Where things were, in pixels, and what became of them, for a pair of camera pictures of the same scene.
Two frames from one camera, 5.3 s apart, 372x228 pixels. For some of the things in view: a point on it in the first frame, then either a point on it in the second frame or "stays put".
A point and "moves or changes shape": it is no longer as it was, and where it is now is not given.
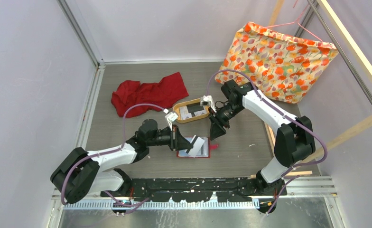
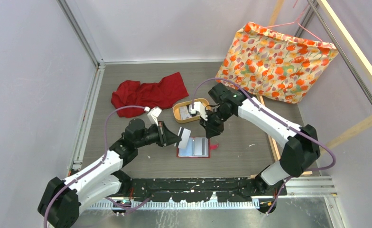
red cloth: [127, 93] stays put
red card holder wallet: [204, 151] stays put
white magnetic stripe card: [197, 143] moves or changes shape
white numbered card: [184, 112] stays put
